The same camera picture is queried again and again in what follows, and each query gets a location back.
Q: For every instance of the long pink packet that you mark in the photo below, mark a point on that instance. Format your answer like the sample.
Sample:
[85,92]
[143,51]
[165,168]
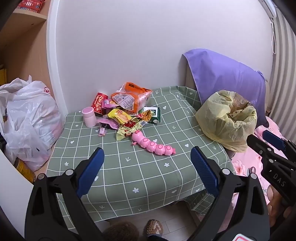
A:
[102,132]

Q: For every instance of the pink caterpillar toy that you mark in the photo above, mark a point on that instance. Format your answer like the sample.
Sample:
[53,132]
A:
[152,146]

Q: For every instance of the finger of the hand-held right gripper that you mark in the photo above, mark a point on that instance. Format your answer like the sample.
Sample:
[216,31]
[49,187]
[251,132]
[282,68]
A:
[274,140]
[257,144]

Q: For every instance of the orange snack bag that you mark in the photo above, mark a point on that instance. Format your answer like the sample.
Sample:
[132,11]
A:
[131,96]

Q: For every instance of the white green tissue packet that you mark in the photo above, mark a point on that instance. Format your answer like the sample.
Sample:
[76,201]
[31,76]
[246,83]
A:
[154,113]

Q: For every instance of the brown fuzzy slipper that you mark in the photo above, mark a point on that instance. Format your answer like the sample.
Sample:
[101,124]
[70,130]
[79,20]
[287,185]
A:
[153,228]
[120,231]

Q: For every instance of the white plastic bag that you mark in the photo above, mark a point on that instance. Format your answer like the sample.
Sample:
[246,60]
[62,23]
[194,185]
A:
[30,115]

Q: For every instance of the yellow can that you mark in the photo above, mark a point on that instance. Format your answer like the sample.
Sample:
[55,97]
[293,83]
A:
[24,170]

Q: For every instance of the purple cloth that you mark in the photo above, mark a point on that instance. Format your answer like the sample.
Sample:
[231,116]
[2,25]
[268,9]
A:
[222,74]

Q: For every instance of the pink cup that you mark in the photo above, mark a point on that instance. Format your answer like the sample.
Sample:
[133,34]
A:
[89,117]

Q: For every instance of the red snack can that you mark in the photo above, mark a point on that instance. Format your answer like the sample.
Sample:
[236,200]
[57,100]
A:
[99,104]

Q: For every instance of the red basket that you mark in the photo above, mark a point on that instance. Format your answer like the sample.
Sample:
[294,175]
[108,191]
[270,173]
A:
[30,5]

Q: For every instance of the yellow snack packet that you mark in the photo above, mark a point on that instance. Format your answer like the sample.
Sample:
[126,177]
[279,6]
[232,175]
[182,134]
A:
[120,115]

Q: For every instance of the magenta snack packet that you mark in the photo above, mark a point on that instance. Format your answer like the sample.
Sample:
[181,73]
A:
[108,103]

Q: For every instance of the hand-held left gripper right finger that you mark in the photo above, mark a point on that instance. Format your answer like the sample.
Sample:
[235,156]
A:
[203,171]

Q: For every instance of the red yellow wrapper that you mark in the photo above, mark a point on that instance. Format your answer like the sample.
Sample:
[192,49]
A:
[127,131]

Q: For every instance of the yellow plastic bag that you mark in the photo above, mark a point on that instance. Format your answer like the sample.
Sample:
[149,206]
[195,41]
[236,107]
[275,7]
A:
[222,120]

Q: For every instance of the person's right hand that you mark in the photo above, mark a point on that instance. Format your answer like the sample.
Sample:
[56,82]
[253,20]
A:
[276,199]

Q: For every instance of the pink floral blanket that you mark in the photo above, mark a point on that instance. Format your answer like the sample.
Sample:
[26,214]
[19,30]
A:
[240,164]

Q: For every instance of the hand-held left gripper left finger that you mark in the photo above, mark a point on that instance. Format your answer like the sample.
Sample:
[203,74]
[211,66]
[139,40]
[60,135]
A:
[91,171]

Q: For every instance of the pink printed plastic wrapper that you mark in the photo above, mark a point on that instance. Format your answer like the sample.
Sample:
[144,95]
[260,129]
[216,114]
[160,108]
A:
[110,122]

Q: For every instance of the striped curtain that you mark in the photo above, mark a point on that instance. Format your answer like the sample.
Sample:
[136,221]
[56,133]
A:
[284,69]

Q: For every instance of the gold brown wrapper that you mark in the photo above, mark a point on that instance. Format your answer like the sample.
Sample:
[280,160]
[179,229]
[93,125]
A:
[145,115]

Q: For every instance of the green checked tablecloth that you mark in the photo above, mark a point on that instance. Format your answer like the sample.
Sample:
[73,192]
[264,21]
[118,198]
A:
[138,173]

